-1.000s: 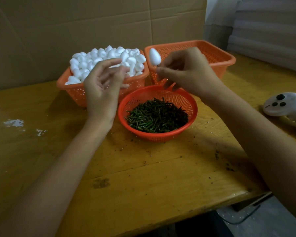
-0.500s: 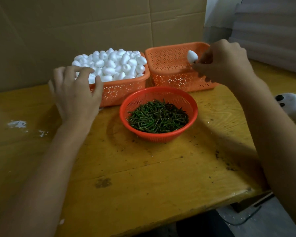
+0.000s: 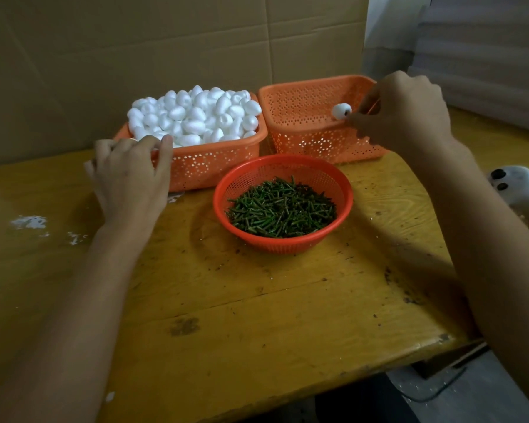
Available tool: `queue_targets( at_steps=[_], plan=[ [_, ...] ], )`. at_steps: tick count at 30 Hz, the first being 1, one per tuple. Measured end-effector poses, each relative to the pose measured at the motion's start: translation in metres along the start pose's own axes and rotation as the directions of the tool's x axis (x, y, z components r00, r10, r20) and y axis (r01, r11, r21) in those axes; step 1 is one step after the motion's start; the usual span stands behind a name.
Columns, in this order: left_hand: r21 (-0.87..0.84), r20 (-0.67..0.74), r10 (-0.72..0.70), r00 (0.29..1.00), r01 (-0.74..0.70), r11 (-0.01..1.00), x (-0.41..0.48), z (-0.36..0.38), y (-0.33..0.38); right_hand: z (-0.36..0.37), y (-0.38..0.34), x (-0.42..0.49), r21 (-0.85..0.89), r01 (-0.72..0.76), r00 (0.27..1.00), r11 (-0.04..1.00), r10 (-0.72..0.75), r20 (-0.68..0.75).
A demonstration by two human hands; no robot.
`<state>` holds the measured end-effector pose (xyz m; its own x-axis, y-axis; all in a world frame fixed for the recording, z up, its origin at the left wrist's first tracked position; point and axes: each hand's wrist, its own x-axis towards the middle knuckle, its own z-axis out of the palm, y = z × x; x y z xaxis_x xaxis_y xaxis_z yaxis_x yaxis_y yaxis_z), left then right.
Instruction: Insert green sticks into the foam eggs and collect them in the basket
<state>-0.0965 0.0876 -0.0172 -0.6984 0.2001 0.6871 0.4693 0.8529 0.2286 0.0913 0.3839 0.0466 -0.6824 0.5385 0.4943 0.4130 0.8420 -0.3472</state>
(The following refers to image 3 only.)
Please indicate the person's left hand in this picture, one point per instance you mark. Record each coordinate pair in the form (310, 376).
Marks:
(128, 184)

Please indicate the person's right hand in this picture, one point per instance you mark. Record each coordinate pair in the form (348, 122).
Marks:
(408, 114)

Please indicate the person's left little finger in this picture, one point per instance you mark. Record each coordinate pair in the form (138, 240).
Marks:
(89, 168)

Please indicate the person's right thumb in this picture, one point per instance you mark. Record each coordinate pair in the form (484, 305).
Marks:
(362, 124)

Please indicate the person's left thumb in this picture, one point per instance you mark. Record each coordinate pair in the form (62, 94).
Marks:
(165, 154)

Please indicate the person's left middle finger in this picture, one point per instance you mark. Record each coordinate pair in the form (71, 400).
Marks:
(124, 144)

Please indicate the single white foam egg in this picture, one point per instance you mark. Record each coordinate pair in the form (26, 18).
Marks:
(340, 111)

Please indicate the person's left forearm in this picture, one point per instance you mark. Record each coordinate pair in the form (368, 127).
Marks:
(70, 330)

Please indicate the person's right forearm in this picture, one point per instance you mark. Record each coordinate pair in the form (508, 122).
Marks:
(493, 259)

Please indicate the orange square basket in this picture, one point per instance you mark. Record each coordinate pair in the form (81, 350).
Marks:
(304, 127)
(211, 165)

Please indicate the pile of white foam eggs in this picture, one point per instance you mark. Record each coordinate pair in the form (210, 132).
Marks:
(198, 114)

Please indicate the brown cardboard sheet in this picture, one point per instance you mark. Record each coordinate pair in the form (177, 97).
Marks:
(128, 52)

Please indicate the pile of green sticks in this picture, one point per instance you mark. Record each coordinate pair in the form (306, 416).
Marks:
(282, 209)

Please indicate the stack of grey sheets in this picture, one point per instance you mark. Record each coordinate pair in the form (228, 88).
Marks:
(485, 52)

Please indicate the red round mesh basket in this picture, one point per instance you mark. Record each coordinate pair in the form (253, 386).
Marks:
(286, 246)

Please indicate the white plastic device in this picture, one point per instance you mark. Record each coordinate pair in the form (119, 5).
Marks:
(522, 191)

